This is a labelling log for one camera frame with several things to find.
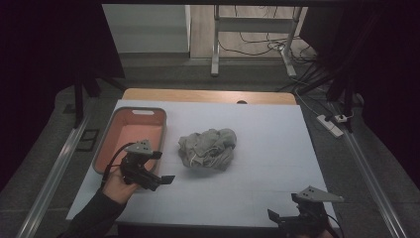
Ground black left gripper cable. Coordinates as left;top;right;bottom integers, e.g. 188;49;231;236
100;142;136;190

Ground person's left hand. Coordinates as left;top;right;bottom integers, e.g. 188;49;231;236
101;164;141;206

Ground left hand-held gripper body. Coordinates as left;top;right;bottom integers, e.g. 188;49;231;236
119;139;163;192

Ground white table mat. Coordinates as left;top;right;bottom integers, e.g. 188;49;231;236
65;99;340;229

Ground black floor cables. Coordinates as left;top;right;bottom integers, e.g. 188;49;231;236
217;4;319;65

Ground grey metal stand frame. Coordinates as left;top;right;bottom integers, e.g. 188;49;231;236
210;4;303;78

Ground person's right hand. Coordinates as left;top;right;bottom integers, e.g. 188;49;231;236
295;227;335;238

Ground grey garment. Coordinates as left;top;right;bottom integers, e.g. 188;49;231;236
177;128;238;172

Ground aluminium rail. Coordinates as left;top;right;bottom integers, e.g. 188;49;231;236
15;113;92;238
330;102;409;238

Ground white cabinet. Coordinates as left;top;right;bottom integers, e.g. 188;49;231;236
101;3;192;55

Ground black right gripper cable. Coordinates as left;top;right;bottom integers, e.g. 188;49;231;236
326;213;345;238

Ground black floor plate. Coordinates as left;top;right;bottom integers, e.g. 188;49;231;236
75;128;101;153

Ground black tripod stand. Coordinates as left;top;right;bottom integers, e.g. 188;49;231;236
72;65;127;130

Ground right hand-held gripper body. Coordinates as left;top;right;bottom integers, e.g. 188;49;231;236
278;185;345;238

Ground white cable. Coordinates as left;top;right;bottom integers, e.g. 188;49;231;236
294;88;322;117

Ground orange basket with grey rim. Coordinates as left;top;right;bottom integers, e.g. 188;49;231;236
92;106;167;176

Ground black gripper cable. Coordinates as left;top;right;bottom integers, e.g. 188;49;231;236
326;213;345;238
100;142;136;190

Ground white power strip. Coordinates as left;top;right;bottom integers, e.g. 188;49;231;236
316;114;345;139

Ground black curtain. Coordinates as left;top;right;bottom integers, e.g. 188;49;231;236
0;0;126;192
299;4;420;190

